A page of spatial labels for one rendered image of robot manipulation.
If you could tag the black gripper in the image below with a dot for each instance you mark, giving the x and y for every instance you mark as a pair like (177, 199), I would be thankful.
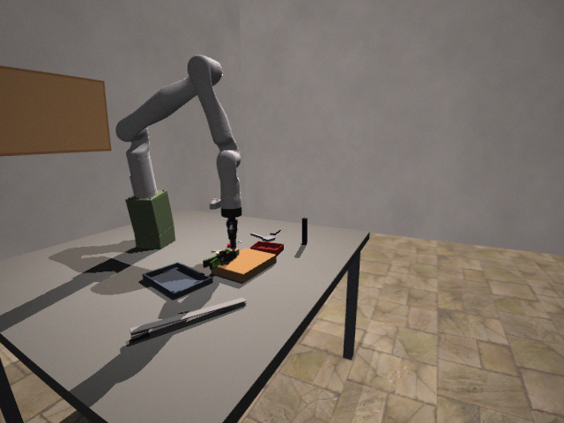
(232, 223)

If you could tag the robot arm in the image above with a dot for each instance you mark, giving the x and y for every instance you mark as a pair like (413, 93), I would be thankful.
(204, 73)

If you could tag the red rectangular tray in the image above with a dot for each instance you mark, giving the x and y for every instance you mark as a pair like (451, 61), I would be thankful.
(268, 247)

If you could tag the light brown wooden board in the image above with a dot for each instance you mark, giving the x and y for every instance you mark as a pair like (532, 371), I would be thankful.
(246, 265)

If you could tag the black cylinder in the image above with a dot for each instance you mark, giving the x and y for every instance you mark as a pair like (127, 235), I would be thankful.
(304, 231)

